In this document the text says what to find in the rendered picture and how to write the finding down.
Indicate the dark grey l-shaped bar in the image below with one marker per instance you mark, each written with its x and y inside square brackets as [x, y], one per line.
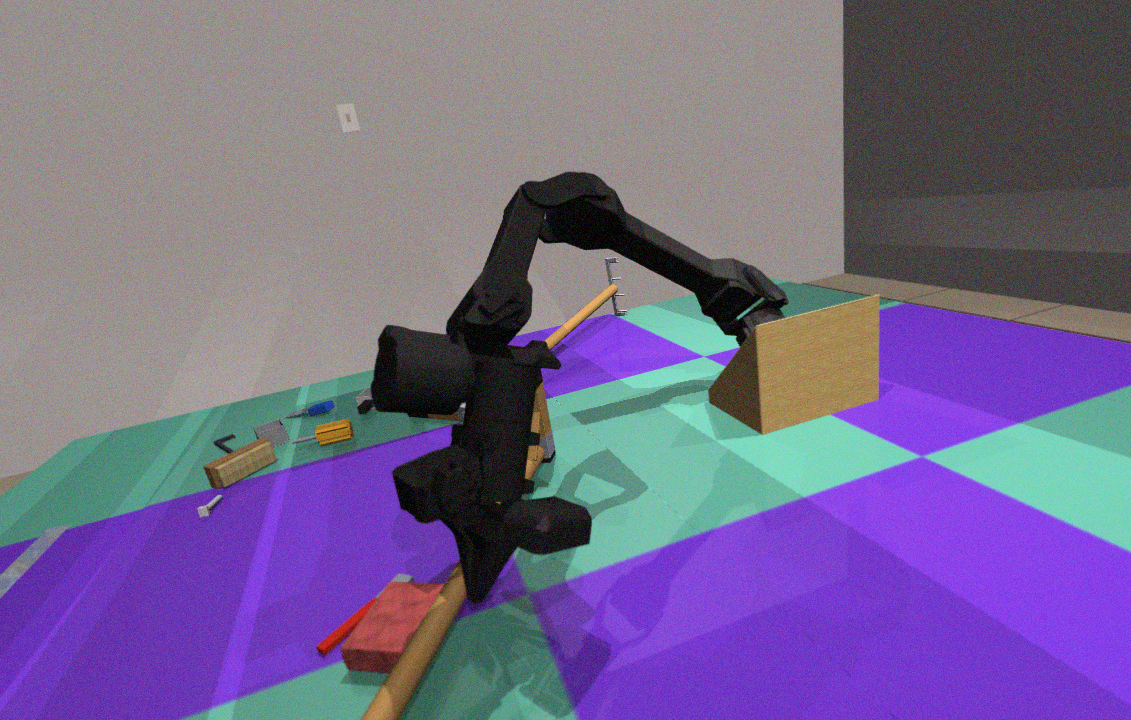
[223, 447]

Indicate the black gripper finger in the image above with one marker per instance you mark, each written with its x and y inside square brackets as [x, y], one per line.
[464, 543]
[491, 551]

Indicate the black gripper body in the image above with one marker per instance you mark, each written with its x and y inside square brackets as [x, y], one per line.
[539, 526]

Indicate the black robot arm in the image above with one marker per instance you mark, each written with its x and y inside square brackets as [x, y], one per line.
[431, 373]

